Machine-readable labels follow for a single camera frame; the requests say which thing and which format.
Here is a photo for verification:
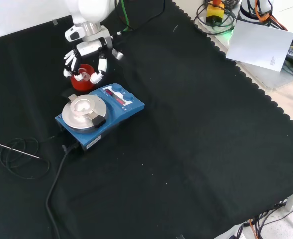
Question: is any thin black probe cable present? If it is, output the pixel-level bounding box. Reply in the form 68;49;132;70
0;134;62;180

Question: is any black cable coil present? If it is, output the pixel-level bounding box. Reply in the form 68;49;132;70
195;0;238;36

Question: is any blue heater with steel plate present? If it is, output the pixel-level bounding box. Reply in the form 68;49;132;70
55;83;146;153

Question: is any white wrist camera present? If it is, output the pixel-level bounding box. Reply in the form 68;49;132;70
64;24;84;42

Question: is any orange cable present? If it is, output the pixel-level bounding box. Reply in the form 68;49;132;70
253;0;289;31

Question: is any black bench cloth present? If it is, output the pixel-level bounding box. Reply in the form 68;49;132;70
0;0;293;239

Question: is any thin metal probe rod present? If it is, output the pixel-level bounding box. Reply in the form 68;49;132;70
0;139;40;159

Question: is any clear round-bottom flask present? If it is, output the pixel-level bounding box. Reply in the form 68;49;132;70
74;67;92;82

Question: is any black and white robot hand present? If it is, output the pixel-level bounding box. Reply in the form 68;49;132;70
63;29;124;85

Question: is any yellow stop button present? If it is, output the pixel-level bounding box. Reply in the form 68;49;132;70
206;0;226;25

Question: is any green cable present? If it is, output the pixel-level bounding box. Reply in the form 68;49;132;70
120;0;135;32

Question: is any pale board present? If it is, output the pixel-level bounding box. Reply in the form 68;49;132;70
225;20;293;73

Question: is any thick black cable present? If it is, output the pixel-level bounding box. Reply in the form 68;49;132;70
116;0;167;35

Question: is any red ribbed flask ring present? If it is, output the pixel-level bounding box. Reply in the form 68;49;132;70
70;63;95;92

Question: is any black heater power cable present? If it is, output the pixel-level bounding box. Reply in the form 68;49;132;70
45;143;80;239

